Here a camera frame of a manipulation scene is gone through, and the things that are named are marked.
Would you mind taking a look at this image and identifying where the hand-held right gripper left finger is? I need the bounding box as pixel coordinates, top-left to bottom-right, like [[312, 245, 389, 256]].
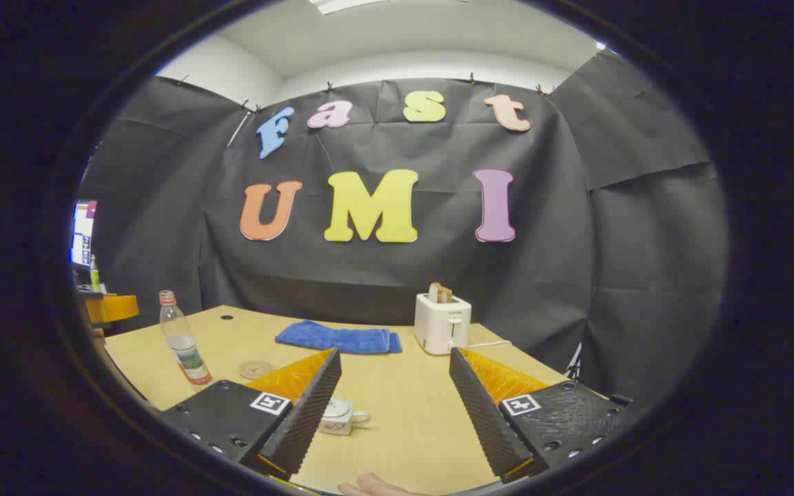
[[161, 348, 343, 482]]

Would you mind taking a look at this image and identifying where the ceiling light panel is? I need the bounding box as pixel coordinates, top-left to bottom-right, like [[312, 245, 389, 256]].
[[309, 0, 387, 16]]

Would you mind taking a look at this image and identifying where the white teacup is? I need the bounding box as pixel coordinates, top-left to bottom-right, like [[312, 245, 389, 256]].
[[318, 406, 372, 436]]

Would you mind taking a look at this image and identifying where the blue towel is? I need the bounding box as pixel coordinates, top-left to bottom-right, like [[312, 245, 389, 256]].
[[274, 320, 403, 355]]

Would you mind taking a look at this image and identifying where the clear plastic water bottle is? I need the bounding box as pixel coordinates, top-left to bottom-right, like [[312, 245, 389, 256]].
[[159, 290, 213, 386]]

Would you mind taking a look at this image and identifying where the white toaster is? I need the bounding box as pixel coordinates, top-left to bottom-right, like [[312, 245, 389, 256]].
[[414, 293, 472, 356]]

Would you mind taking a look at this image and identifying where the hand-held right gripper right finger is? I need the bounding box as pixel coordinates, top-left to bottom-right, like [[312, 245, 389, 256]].
[[449, 347, 635, 484]]

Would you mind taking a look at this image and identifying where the computer monitor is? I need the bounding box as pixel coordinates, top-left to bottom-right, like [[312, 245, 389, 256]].
[[70, 200, 99, 268]]

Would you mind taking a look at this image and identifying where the black backdrop cloth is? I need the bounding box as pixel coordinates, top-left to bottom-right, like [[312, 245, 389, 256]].
[[77, 48, 729, 414]]

